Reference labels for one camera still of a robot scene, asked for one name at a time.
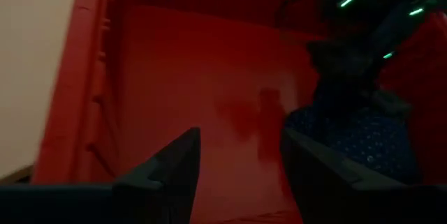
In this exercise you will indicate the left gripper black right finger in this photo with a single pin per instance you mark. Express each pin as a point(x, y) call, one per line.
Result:
point(324, 189)

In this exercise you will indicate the red plastic bin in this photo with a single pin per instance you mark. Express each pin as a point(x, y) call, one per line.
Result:
point(174, 77)

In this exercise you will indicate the light wooden desk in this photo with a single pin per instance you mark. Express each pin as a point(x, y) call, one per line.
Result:
point(31, 60)

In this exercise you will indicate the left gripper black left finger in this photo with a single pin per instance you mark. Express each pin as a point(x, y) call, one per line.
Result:
point(167, 182)

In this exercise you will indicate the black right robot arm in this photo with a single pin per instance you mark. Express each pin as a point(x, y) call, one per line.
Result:
point(377, 14)

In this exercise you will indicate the navy patterned garment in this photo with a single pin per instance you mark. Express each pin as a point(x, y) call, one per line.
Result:
point(359, 136)

